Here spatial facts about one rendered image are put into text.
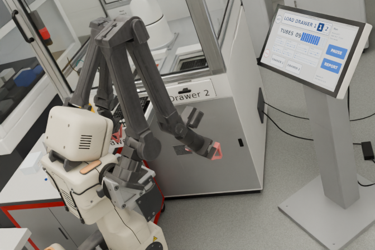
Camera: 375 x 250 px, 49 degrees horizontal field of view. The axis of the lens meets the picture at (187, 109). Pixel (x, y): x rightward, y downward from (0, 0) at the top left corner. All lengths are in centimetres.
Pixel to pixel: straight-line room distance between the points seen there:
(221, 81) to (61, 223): 114
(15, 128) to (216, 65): 132
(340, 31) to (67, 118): 112
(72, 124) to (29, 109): 153
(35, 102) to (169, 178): 102
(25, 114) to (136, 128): 163
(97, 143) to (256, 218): 148
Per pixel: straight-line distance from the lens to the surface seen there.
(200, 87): 219
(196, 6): 199
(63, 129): 138
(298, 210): 257
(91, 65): 163
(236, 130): 236
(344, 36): 178
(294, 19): 199
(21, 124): 278
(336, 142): 218
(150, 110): 220
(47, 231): 248
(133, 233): 159
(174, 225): 278
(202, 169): 261
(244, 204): 272
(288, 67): 194
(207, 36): 205
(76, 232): 239
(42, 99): 297
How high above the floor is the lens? 198
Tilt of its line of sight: 32 degrees down
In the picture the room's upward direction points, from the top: 22 degrees counter-clockwise
